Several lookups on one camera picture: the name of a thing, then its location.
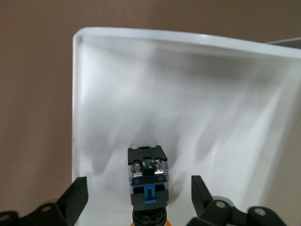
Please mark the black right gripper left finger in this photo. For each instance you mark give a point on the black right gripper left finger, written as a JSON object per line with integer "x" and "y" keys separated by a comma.
{"x": 65, "y": 207}

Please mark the white plastic drawer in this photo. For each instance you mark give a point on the white plastic drawer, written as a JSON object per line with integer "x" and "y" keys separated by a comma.
{"x": 188, "y": 94}

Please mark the yellow push button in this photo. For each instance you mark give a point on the yellow push button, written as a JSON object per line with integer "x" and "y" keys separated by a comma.
{"x": 148, "y": 188}

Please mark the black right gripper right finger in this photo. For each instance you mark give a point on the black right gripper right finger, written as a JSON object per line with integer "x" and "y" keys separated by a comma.
{"x": 211, "y": 212}

